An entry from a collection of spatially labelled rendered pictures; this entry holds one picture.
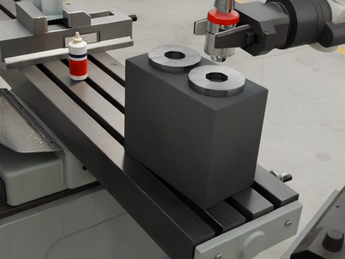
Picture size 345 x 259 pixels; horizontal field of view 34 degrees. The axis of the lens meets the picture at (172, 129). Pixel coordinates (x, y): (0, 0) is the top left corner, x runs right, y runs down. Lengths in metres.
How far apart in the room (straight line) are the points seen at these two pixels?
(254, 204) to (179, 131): 0.18
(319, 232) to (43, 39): 0.81
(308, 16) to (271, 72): 2.74
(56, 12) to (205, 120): 0.67
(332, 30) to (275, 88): 2.52
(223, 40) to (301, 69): 2.94
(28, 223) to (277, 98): 2.27
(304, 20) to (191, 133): 0.24
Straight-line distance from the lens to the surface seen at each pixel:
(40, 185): 1.25
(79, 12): 1.41
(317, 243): 1.39
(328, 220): 1.50
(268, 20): 0.85
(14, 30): 1.42
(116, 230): 1.44
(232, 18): 0.84
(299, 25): 0.90
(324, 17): 0.93
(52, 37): 1.40
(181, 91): 0.87
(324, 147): 2.94
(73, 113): 1.18
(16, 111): 1.34
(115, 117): 1.16
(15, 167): 1.22
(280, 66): 3.74
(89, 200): 1.32
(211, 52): 0.86
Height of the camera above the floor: 1.51
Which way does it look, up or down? 31 degrees down
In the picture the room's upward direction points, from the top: 4 degrees clockwise
